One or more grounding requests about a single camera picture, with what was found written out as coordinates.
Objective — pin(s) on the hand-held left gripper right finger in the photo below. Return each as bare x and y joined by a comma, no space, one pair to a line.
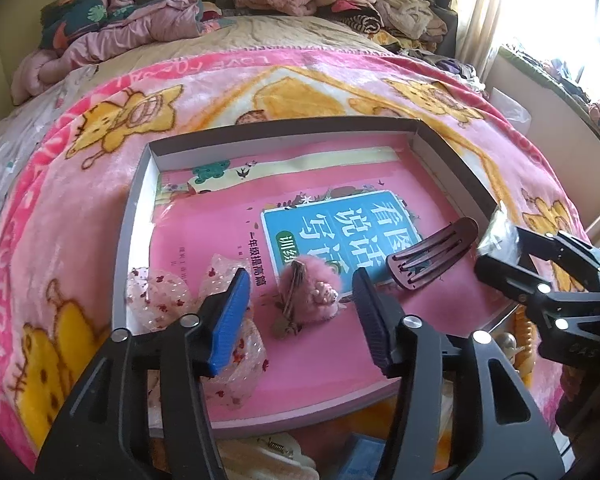
375,330

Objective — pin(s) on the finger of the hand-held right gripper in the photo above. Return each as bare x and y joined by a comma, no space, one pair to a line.
502,271
542,242

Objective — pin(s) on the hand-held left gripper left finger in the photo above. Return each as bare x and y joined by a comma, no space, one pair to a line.
230,320

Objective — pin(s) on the transparent hair clip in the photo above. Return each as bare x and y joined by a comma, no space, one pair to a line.
500,227

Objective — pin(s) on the dark brown snap hair clip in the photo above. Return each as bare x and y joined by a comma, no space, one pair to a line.
430,255

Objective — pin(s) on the dotted sheer hair bow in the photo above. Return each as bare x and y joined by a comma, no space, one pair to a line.
155,300

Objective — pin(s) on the pink fluffy hair clip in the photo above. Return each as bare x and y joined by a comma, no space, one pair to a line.
315,280

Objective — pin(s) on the shallow cardboard box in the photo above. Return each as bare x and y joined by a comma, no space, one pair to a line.
130,220

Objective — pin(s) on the white hair claw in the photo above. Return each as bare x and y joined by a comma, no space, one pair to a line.
290,460

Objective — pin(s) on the pink book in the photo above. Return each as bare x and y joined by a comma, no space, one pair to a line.
205,240

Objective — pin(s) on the blue box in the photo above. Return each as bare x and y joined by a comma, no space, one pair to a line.
362,457

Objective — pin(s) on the white bag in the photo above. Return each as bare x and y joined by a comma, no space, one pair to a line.
517,110

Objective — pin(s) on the dark clothes heap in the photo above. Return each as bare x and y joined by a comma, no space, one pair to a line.
445,67

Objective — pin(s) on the cream curtain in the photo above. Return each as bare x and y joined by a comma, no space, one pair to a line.
485,20

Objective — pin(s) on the window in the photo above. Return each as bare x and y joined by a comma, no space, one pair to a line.
565,5

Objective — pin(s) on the pink printed blanket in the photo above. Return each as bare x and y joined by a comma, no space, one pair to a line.
330,85

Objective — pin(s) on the pale printed bed sheet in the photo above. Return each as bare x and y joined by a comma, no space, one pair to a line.
10,160

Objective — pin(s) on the pile of clothes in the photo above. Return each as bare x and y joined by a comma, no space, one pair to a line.
400,0

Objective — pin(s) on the beige bed cover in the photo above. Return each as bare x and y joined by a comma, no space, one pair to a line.
280,35

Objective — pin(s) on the pink floral quilt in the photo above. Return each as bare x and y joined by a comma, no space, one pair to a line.
130,30

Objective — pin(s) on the pink fuzzy garment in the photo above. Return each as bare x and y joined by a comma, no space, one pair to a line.
280,0

